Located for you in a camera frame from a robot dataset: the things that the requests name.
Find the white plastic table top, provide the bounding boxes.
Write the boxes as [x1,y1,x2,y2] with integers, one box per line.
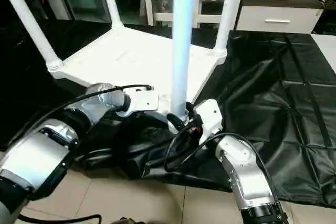
[47,23,228,134]

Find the black work mat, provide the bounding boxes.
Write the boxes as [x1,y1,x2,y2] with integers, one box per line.
[0,19,336,206]

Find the white drawer unit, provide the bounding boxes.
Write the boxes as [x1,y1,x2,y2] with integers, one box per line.
[236,5,324,35]

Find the white glass door cabinet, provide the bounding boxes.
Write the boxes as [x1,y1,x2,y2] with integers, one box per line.
[140,0,237,29]

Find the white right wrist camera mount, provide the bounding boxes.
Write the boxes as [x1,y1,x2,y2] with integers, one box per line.
[195,99,224,146]

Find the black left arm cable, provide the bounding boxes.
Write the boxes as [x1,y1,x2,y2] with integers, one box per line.
[10,84,154,146]

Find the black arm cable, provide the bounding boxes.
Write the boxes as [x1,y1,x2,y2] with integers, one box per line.
[164,126,279,196]
[10,84,154,146]

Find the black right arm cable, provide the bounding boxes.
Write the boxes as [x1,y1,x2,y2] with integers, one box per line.
[164,126,279,196]

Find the black floor cable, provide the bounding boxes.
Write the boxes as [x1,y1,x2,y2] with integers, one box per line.
[19,213,103,224]

